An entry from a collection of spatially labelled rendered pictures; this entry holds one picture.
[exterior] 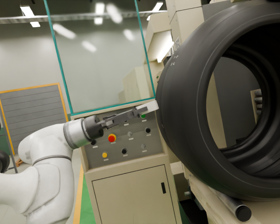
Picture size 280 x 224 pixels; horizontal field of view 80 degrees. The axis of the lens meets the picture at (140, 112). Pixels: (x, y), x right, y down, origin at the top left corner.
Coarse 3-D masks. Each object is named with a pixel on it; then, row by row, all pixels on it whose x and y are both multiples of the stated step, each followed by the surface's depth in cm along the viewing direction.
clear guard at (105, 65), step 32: (64, 0) 101; (96, 0) 102; (128, 0) 103; (64, 32) 102; (96, 32) 103; (128, 32) 104; (64, 64) 103; (96, 64) 104; (128, 64) 105; (96, 96) 105; (128, 96) 106
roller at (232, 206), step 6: (216, 192) 58; (222, 198) 54; (228, 198) 52; (234, 198) 51; (228, 204) 51; (234, 204) 49; (240, 204) 48; (234, 210) 48; (240, 210) 47; (246, 210) 47; (240, 216) 47; (246, 216) 47
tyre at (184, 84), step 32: (256, 0) 45; (192, 32) 48; (224, 32) 42; (256, 32) 63; (192, 64) 42; (256, 64) 72; (160, 96) 54; (192, 96) 42; (160, 128) 62; (192, 128) 43; (256, 128) 75; (192, 160) 46; (224, 160) 43; (256, 160) 70; (224, 192) 48; (256, 192) 45
